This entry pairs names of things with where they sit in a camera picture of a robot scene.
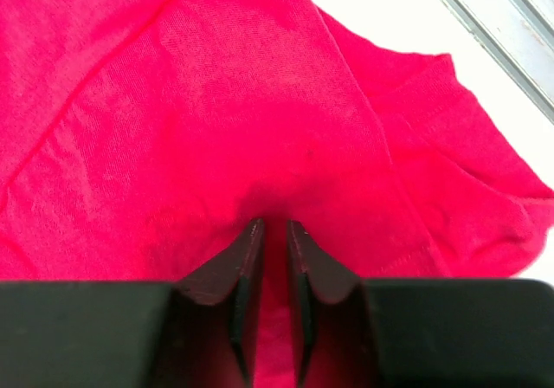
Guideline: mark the aluminium table edge rail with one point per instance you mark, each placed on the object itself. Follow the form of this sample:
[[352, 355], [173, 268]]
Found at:
[[518, 35]]

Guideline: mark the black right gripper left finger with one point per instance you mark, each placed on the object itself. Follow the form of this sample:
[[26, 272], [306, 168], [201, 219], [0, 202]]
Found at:
[[197, 332]]

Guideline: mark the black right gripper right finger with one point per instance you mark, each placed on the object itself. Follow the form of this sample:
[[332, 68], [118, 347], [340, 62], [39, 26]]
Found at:
[[350, 331]]

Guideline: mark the crimson red t-shirt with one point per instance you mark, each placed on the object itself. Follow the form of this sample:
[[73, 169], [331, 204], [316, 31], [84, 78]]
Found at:
[[139, 137]]

